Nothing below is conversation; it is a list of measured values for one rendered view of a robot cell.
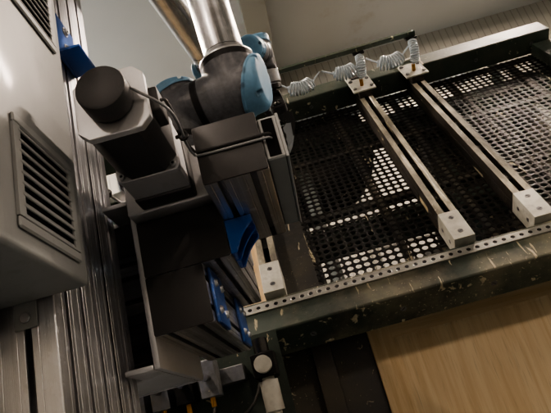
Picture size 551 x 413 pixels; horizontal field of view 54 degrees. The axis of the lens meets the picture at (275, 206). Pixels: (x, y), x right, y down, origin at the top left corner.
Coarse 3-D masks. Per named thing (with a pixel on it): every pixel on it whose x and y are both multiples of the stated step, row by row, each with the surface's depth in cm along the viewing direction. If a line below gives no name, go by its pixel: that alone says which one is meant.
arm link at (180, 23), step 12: (156, 0) 131; (168, 0) 132; (180, 0) 135; (168, 12) 135; (180, 12) 136; (168, 24) 138; (180, 24) 138; (192, 24) 140; (180, 36) 141; (192, 36) 142; (192, 48) 145; (192, 60) 151
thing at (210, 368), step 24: (264, 336) 145; (216, 360) 144; (240, 360) 144; (264, 360) 135; (192, 384) 133; (216, 384) 132; (240, 384) 141; (264, 384) 135; (288, 384) 140; (144, 408) 132; (168, 408) 132; (192, 408) 134; (216, 408) 140; (240, 408) 139; (264, 408) 139; (288, 408) 138
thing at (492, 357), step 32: (544, 288) 164; (416, 320) 166; (448, 320) 165; (480, 320) 164; (512, 320) 163; (544, 320) 162; (384, 352) 163; (416, 352) 163; (448, 352) 162; (480, 352) 160; (512, 352) 159; (544, 352) 158; (384, 384) 160; (416, 384) 160; (448, 384) 158; (480, 384) 157; (512, 384) 156; (544, 384) 155
